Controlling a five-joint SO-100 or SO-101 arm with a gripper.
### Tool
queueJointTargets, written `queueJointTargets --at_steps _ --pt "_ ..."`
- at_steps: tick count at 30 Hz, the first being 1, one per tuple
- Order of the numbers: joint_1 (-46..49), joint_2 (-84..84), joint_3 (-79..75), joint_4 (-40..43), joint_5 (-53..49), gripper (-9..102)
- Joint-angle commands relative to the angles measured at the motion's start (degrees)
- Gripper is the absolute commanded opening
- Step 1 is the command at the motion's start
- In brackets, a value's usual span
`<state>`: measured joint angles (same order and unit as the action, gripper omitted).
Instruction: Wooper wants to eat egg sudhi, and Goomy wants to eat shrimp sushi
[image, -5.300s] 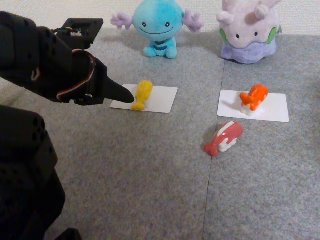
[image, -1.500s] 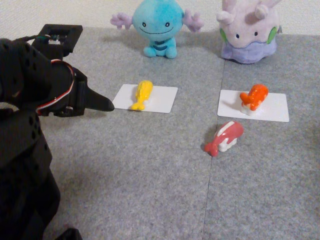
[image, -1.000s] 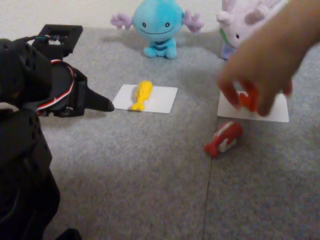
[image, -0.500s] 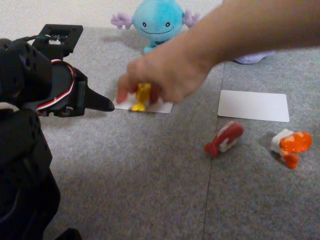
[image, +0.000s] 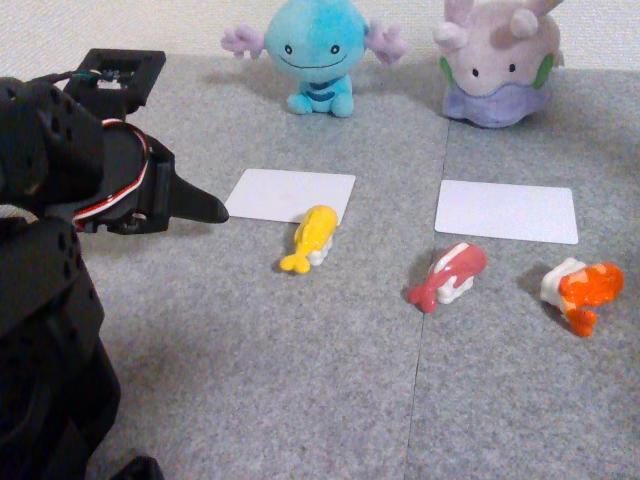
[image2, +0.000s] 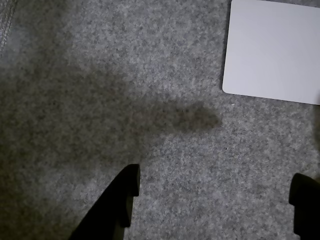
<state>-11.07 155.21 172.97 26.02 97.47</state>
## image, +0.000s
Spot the orange shrimp sushi toy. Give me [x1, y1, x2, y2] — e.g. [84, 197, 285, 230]
[539, 256, 626, 339]

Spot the yellow egg sushi toy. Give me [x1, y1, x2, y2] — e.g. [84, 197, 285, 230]
[278, 204, 340, 275]

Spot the grey carpet tile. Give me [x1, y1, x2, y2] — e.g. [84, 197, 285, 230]
[407, 64, 640, 480]
[0, 52, 451, 480]

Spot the black square camera mount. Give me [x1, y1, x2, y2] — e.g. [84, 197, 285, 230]
[63, 48, 167, 119]

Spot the pink tuna sushi toy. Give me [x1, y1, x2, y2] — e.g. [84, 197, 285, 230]
[407, 241, 489, 316]

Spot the pale purple Goomy plush toy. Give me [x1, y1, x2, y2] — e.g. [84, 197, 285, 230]
[432, 0, 566, 130]

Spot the white plastic card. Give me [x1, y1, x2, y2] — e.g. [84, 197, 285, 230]
[433, 179, 580, 246]
[223, 168, 357, 224]

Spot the red white black servo cable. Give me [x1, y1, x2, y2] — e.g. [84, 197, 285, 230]
[74, 118, 151, 231]

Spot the blue Wooper plush toy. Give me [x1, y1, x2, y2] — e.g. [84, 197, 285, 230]
[221, 0, 410, 119]

